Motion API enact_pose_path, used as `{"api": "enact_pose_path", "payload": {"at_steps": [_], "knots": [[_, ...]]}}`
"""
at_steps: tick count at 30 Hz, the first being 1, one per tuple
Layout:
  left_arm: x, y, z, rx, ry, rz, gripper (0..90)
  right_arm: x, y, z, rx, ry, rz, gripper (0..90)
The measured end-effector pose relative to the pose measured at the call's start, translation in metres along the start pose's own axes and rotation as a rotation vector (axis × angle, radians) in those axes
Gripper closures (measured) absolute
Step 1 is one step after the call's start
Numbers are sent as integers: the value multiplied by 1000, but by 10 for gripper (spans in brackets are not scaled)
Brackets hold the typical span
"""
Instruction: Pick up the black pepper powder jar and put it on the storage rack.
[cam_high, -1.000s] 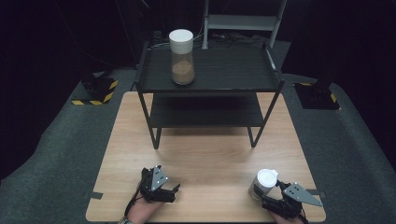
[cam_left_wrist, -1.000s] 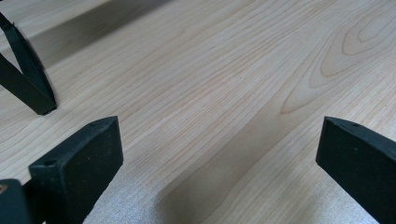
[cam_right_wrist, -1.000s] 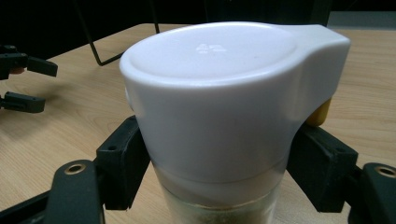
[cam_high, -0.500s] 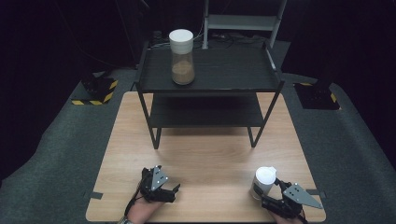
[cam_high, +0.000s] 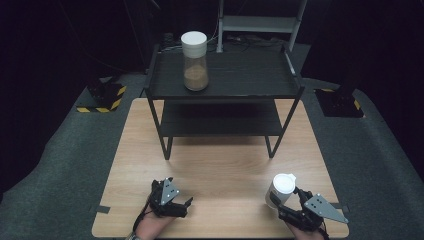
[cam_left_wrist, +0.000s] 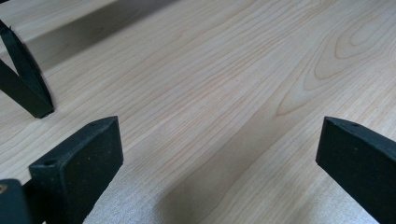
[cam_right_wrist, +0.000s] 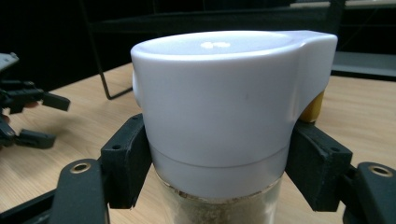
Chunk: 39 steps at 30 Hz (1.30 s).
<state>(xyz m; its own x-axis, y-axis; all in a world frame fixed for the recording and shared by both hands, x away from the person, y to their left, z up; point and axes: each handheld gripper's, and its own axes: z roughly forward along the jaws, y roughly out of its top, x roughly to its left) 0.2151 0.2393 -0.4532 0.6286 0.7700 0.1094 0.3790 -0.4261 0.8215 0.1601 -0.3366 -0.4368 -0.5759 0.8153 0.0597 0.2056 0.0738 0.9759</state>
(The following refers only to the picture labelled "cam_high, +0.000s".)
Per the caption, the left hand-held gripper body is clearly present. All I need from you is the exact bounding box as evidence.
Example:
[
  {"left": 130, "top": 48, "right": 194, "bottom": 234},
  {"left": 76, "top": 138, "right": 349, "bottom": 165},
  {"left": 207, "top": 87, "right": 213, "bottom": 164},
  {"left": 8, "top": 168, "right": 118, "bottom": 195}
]
[{"left": 148, "top": 177, "right": 188, "bottom": 219}]

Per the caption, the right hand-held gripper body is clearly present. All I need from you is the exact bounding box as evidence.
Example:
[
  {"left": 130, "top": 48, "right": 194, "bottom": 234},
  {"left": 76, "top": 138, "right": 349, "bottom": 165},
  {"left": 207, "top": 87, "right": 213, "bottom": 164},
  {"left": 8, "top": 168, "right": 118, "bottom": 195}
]
[{"left": 278, "top": 190, "right": 350, "bottom": 232}]

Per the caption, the glass jar with brown powder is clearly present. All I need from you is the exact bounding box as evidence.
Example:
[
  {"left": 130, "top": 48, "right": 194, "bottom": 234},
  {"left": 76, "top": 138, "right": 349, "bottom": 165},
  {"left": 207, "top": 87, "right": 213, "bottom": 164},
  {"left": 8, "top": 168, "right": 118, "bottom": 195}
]
[{"left": 180, "top": 30, "right": 210, "bottom": 92}]

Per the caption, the black metal shelf rack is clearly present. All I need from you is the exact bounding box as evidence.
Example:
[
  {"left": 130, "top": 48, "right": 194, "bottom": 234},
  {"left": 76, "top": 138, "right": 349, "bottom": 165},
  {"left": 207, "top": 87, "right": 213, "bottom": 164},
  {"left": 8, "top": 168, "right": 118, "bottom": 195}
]
[{"left": 144, "top": 43, "right": 305, "bottom": 161}]

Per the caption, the person's right hand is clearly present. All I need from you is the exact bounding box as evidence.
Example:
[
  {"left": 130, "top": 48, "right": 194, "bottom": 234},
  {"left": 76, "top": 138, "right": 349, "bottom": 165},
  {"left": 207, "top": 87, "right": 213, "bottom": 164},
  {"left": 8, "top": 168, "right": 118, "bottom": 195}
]
[{"left": 286, "top": 223, "right": 327, "bottom": 240}]

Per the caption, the person's left hand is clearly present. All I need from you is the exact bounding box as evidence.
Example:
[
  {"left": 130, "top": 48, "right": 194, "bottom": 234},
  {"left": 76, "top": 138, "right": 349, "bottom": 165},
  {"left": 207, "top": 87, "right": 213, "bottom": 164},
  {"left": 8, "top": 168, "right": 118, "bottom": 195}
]
[{"left": 134, "top": 211, "right": 174, "bottom": 240}]

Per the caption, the yellow-black striped stand base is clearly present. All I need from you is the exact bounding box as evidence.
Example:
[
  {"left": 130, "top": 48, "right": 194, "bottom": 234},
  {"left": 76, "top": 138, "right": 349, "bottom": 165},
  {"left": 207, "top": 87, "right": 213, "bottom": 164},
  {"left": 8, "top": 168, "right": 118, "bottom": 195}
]
[
  {"left": 76, "top": 81, "right": 128, "bottom": 114},
  {"left": 314, "top": 87, "right": 365, "bottom": 119}
]

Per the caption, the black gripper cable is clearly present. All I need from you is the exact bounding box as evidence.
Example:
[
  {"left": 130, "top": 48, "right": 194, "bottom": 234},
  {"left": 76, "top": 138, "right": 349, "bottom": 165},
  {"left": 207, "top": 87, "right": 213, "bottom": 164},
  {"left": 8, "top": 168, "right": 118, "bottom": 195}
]
[{"left": 132, "top": 198, "right": 151, "bottom": 233}]

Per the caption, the grey metal stand frame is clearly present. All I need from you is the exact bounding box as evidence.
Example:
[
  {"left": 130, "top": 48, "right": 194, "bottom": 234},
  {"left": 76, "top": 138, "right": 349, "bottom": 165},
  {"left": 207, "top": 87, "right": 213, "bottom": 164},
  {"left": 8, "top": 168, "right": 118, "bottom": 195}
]
[{"left": 217, "top": 0, "right": 308, "bottom": 53}]

